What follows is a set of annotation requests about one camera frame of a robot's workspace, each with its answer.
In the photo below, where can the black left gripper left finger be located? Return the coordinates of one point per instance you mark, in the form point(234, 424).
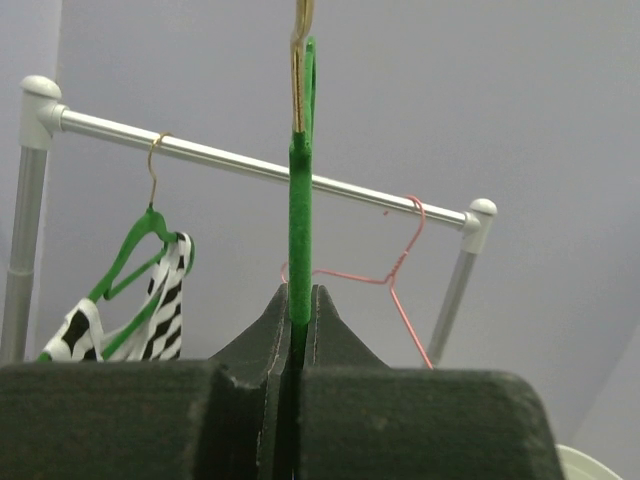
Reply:
point(226, 417)

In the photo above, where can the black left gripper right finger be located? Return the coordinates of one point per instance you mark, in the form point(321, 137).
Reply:
point(362, 419)

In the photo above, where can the pink wire hanger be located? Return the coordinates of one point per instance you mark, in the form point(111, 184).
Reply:
point(390, 280)

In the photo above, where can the green velvet hanger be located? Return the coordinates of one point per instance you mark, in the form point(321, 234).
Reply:
point(302, 56)

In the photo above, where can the striped black white tank top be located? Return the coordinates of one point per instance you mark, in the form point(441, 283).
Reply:
point(153, 334)

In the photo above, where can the green hanger under striped top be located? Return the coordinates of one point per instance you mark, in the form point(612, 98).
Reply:
point(151, 222)

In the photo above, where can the white plastic basket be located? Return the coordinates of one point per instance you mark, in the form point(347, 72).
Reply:
point(577, 465)

